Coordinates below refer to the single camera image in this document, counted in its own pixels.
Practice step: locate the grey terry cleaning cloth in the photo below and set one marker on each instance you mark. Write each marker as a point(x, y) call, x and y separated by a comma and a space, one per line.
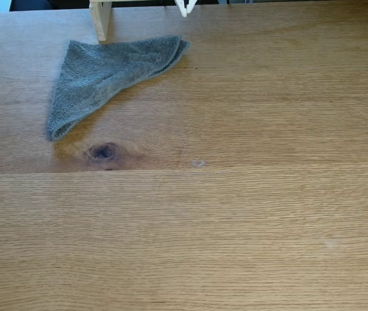
point(106, 71)

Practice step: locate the light wooden stand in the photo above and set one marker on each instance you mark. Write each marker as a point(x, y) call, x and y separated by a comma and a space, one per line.
point(101, 22)

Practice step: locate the dark background furniture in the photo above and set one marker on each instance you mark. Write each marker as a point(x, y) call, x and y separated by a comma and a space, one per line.
point(48, 4)

